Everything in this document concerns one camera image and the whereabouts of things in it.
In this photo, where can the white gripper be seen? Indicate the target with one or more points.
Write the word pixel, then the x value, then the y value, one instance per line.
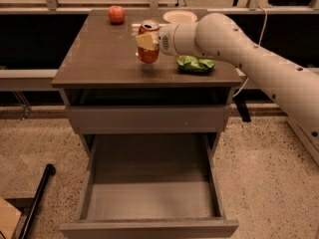
pixel 166 40

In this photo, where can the red coke can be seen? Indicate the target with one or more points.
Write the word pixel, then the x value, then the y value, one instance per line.
pixel 147 41

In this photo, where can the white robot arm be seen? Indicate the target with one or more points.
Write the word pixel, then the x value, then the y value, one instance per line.
pixel 294 88

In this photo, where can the grey drawer cabinet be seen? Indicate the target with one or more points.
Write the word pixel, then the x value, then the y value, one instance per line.
pixel 102 69

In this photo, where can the closed grey top drawer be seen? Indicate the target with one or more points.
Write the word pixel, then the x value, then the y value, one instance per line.
pixel 118 120

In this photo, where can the open grey middle drawer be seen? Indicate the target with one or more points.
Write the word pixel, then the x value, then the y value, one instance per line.
pixel 150 186

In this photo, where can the white bowl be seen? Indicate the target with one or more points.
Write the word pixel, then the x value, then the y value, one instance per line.
pixel 179 16

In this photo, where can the red apple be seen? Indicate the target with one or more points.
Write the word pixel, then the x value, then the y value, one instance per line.
pixel 117 14

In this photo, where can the green chip bag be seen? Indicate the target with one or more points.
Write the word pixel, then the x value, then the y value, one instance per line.
pixel 194 65

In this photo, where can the black metal pole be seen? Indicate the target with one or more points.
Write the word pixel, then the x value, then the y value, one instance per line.
pixel 49 171

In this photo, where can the brown cardboard box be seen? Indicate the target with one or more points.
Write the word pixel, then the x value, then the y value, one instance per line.
pixel 9 219

